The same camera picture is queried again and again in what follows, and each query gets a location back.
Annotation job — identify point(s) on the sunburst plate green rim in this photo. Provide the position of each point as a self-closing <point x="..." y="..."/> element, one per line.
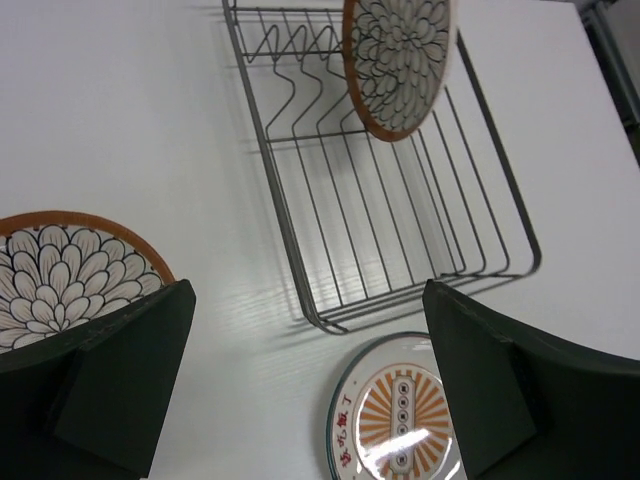
<point x="389" y="417"/>

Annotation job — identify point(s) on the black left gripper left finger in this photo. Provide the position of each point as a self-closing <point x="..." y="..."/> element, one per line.
<point x="90" y="403"/>

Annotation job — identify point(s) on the grey wire dish rack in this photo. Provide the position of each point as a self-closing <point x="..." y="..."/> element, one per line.
<point x="366" y="223"/>

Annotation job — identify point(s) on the floral plate brown rim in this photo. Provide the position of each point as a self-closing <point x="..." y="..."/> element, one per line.
<point x="62" y="269"/>
<point x="396" y="57"/>

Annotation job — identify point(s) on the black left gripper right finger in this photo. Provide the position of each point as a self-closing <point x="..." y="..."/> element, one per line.
<point x="526" y="404"/>

